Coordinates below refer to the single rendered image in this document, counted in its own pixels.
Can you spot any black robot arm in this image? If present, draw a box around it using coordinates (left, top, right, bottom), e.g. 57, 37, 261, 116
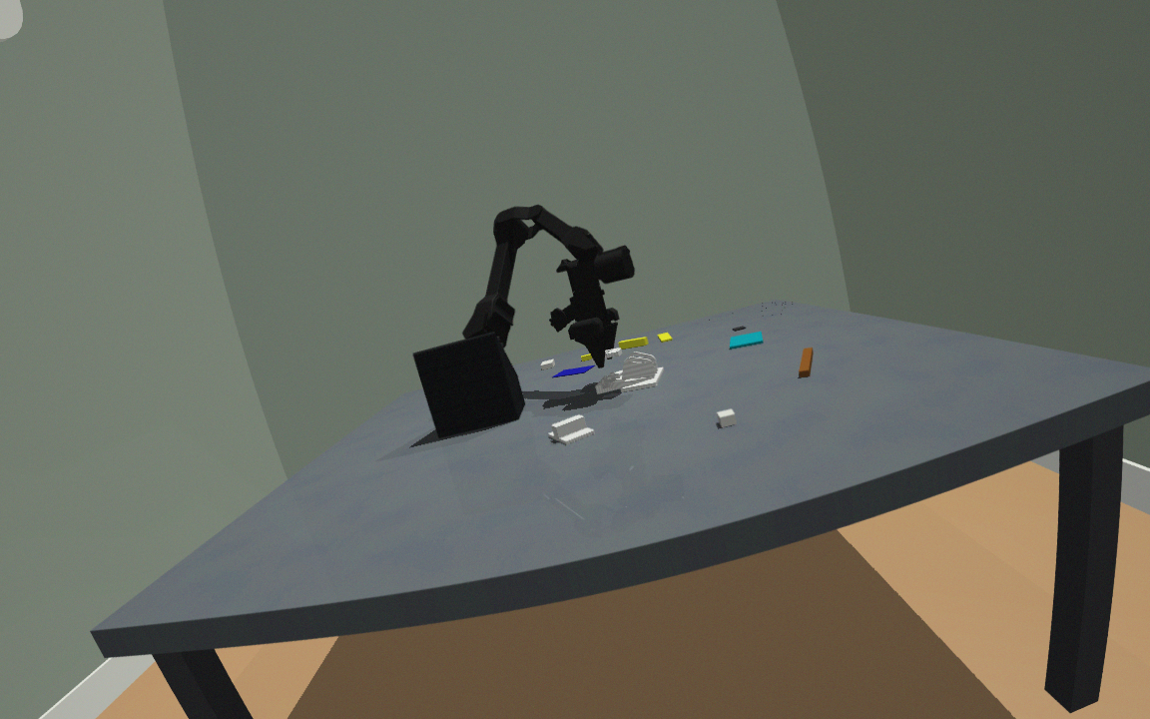
463, 205, 635, 349

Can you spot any brown flat bar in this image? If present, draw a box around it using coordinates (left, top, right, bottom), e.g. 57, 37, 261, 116
799, 349, 814, 377

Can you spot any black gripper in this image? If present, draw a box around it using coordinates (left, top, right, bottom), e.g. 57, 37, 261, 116
568, 285, 620, 368

